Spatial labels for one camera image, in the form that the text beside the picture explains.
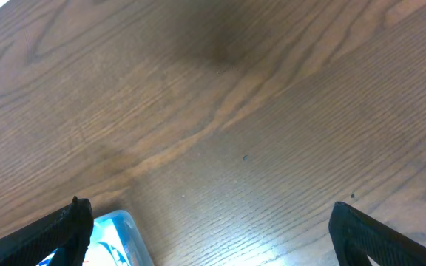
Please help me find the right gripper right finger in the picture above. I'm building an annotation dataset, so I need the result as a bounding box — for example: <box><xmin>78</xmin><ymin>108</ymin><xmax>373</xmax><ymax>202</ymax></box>
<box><xmin>328</xmin><ymin>202</ymin><xmax>426</xmax><ymax>266</ymax></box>

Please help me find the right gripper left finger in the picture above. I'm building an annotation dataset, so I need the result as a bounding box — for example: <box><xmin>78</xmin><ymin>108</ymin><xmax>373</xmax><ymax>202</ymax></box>
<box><xmin>0</xmin><ymin>197</ymin><xmax>94</xmax><ymax>266</ymax></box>

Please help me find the blue Kool Fever box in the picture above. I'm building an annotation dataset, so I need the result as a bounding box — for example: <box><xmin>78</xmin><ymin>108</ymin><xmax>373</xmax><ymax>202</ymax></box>
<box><xmin>38</xmin><ymin>221</ymin><xmax>140</xmax><ymax>266</ymax></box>

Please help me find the clear plastic container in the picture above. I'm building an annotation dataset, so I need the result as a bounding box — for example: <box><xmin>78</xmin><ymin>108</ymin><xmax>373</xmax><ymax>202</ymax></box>
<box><xmin>37</xmin><ymin>209</ymin><xmax>155</xmax><ymax>266</ymax></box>

